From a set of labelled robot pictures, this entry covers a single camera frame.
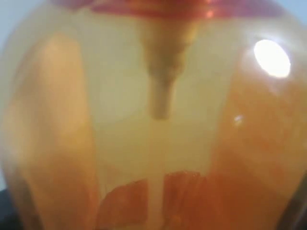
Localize orange pump soap bottle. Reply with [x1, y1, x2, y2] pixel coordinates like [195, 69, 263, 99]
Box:
[0, 0, 307, 230]

